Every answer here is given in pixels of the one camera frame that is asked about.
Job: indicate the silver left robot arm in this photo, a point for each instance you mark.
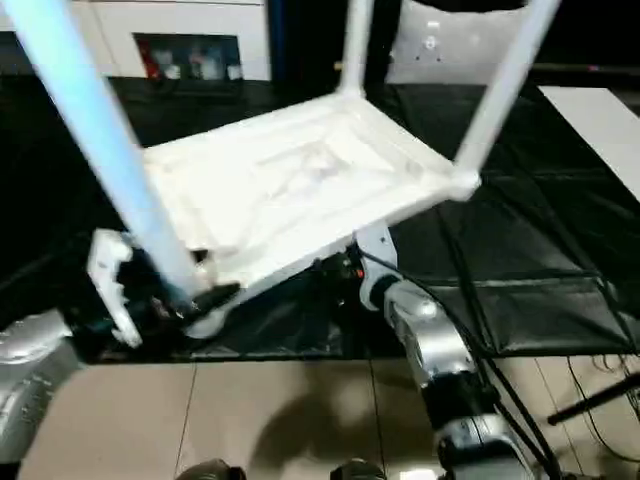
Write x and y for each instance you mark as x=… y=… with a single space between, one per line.
x=30 y=380

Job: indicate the black work mat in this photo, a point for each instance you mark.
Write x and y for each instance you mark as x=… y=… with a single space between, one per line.
x=525 y=225

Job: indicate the small white cup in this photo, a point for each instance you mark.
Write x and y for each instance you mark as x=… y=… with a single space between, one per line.
x=233 y=72
x=174 y=72

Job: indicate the black cabinet with gold label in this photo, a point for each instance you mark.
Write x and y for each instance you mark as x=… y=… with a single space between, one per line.
x=310 y=40

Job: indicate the light grey printed pillow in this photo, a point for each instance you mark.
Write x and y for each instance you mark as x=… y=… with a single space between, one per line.
x=450 y=60

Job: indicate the red item in cabinet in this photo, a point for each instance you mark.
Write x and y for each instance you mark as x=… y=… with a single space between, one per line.
x=150 y=60

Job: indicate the black stand bar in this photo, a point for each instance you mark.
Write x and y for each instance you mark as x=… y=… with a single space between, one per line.
x=595 y=400

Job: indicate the white glass-door cabinet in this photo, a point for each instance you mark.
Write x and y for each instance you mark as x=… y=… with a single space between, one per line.
x=200 y=15

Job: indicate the white flat panel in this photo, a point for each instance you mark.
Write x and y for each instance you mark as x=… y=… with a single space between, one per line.
x=600 y=125

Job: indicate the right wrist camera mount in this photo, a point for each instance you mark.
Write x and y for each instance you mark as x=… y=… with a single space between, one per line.
x=380 y=245

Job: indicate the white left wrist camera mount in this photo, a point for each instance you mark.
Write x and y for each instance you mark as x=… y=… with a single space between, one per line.
x=105 y=270

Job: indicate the black rail with red mark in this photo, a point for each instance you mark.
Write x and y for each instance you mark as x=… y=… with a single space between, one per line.
x=585 y=68

